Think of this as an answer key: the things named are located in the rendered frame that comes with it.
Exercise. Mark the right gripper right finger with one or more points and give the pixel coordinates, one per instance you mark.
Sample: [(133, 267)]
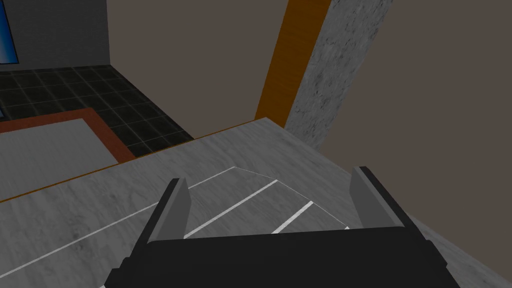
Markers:
[(370, 204)]

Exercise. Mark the grey marble cupboard orange trim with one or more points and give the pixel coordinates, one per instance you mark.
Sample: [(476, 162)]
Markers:
[(260, 148)]

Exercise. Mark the grey rug red-brown border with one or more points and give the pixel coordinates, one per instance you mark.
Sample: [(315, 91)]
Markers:
[(40, 152)]

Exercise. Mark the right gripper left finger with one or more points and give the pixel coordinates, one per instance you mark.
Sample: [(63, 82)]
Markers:
[(172, 216)]

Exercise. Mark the blue window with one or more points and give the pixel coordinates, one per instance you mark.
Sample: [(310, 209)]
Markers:
[(7, 36)]

